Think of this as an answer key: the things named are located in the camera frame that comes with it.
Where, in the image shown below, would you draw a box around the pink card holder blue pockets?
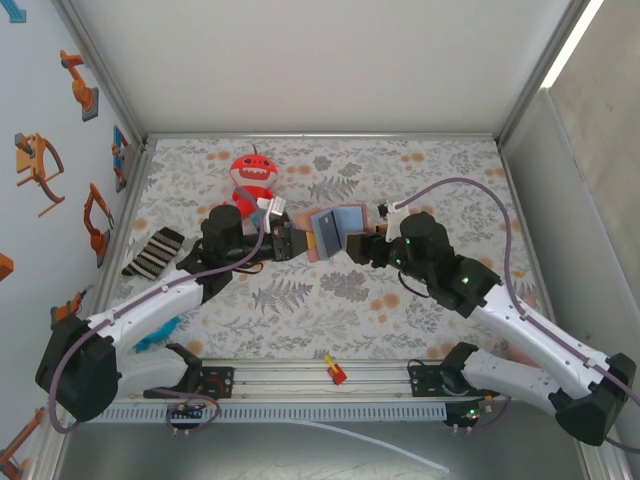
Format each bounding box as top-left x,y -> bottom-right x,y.
297,201 -> 380,265

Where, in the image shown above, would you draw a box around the red shark plush toy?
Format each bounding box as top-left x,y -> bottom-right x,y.
228,144 -> 278,221

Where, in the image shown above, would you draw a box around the black white striped sock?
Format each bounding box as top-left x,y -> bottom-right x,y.
121,226 -> 186,281

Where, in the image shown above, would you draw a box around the floral tablecloth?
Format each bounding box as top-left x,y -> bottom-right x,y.
107,137 -> 550,362

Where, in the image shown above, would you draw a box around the blue alarm clock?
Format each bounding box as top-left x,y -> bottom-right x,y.
132,315 -> 181,354

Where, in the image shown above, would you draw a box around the small red yellow toy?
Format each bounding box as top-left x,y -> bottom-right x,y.
323,354 -> 348,387

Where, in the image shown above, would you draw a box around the small circuit board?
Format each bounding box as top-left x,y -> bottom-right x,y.
169,401 -> 207,420
443,399 -> 494,429

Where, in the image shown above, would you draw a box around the thin white tube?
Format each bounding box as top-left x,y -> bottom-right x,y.
292,418 -> 451,474

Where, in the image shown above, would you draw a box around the orange claw gripper sticker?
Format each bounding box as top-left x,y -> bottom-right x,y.
13,131 -> 67,218

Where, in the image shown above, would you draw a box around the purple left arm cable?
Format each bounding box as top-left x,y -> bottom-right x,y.
48,187 -> 266,434

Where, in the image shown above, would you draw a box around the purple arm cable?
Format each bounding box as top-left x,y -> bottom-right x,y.
48,187 -> 266,434
397,177 -> 640,454

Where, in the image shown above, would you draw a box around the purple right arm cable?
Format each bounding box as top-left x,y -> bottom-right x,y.
397,177 -> 640,454

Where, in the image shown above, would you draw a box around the wide aluminium base rail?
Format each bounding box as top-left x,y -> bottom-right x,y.
117,355 -> 604,402

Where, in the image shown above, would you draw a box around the white slotted cable duct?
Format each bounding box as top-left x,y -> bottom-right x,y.
102,403 -> 448,423

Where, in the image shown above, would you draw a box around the short purple cable loop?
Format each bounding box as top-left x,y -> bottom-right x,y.
452,392 -> 516,435
164,388 -> 222,437

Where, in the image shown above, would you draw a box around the aluminium frame post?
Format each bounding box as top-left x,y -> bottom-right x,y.
496,0 -> 595,150
51,0 -> 151,147

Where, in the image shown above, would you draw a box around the blue wall sticker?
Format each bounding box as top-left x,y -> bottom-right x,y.
0,0 -> 29,25

